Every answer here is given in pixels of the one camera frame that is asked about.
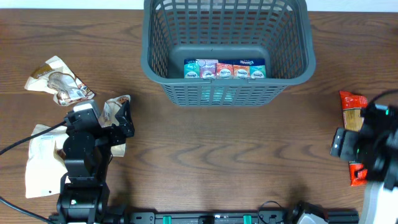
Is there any black mounting rail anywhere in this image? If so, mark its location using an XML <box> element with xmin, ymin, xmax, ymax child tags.
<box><xmin>49</xmin><ymin>210</ymin><xmax>361</xmax><ymax>224</ymax></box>

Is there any orange spaghetti package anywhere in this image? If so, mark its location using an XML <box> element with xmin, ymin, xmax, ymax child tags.
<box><xmin>339</xmin><ymin>90</ymin><xmax>368</xmax><ymax>187</ymax></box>

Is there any white resealable pouch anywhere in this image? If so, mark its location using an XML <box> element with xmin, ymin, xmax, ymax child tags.
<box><xmin>25</xmin><ymin>126</ymin><xmax>68</xmax><ymax>198</ymax></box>

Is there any Kleenex tissue multipack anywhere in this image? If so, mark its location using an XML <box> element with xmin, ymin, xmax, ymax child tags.
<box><xmin>184</xmin><ymin>59</ymin><xmax>267</xmax><ymax>80</ymax></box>

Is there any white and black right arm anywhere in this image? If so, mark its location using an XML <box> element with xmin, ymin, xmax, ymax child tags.
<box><xmin>289</xmin><ymin>103</ymin><xmax>397</xmax><ymax>224</ymax></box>

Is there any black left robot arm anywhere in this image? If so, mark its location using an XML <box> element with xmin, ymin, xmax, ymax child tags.
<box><xmin>55</xmin><ymin>100</ymin><xmax>135</xmax><ymax>223</ymax></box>

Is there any grey plastic laundry basket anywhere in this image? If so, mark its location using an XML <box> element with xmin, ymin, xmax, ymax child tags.
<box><xmin>141</xmin><ymin>0</ymin><xmax>316</xmax><ymax>106</ymax></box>

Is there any beige snack pouch with window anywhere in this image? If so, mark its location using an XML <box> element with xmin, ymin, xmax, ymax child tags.
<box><xmin>24</xmin><ymin>55</ymin><xmax>95</xmax><ymax>106</ymax></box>

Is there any beige snack pouch under gripper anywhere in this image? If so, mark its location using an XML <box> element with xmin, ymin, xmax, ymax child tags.
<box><xmin>98</xmin><ymin>95</ymin><xmax>131</xmax><ymax>157</ymax></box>

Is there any teal wipes packet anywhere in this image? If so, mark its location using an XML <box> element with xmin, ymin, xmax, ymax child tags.
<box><xmin>200</xmin><ymin>86</ymin><xmax>237</xmax><ymax>105</ymax></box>

